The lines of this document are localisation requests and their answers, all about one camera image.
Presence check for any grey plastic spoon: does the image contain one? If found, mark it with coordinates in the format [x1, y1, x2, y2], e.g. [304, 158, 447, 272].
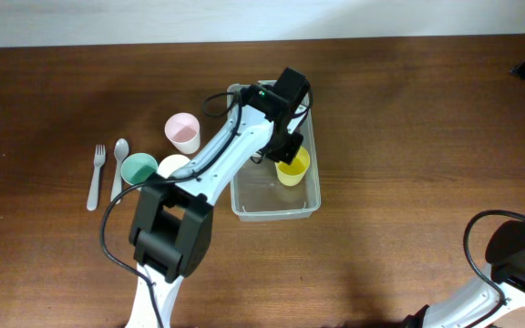
[110, 138, 129, 200]

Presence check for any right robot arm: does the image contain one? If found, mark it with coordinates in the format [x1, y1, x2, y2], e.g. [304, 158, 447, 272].
[400, 210, 525, 328]

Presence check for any cream plastic cup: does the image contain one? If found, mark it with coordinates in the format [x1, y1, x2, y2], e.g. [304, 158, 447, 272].
[157, 154, 190, 178]

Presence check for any pink plastic cup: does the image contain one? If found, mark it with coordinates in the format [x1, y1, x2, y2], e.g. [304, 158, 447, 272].
[164, 112, 201, 154]

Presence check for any yellow plastic cup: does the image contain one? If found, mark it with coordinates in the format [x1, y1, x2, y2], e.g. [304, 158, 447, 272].
[275, 147, 311, 187]

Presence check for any green plastic cup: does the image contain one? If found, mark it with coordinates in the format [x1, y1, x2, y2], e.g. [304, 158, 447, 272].
[120, 153, 158, 185]

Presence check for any clear plastic container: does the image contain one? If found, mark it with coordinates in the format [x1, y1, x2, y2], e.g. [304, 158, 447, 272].
[225, 79, 323, 223]

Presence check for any grey plastic fork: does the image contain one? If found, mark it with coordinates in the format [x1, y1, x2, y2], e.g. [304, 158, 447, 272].
[86, 144, 106, 211]

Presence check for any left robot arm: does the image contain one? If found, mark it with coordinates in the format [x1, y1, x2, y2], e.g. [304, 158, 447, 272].
[127, 67, 313, 327]

